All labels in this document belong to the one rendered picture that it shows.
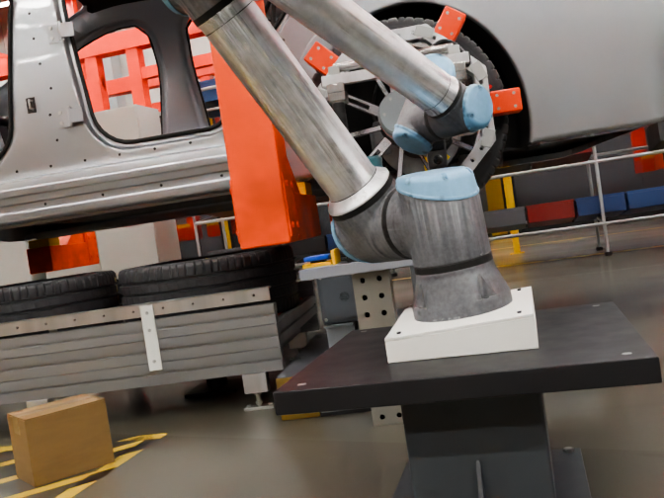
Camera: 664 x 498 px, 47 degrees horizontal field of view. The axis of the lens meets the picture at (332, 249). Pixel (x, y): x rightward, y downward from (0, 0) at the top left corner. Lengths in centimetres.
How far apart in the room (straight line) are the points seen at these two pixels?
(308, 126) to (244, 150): 93
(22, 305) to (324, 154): 168
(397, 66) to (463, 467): 74
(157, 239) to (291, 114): 584
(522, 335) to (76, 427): 129
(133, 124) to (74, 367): 482
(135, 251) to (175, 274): 468
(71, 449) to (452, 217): 126
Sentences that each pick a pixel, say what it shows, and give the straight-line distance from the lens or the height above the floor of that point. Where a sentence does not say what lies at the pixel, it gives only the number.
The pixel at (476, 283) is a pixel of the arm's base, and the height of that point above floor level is 42.
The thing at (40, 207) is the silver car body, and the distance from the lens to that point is 324.
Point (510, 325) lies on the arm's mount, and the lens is 136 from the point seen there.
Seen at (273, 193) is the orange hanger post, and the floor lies 68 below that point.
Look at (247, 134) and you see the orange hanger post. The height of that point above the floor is 87.
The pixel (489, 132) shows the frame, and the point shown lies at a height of 76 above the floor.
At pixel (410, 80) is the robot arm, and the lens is 150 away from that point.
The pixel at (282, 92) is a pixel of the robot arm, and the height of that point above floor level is 82.
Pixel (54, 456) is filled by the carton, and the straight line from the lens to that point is 221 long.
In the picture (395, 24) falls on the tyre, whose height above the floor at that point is 115.
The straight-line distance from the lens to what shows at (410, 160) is 296.
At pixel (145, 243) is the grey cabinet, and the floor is 63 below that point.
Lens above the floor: 56
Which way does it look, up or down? 2 degrees down
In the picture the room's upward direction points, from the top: 8 degrees counter-clockwise
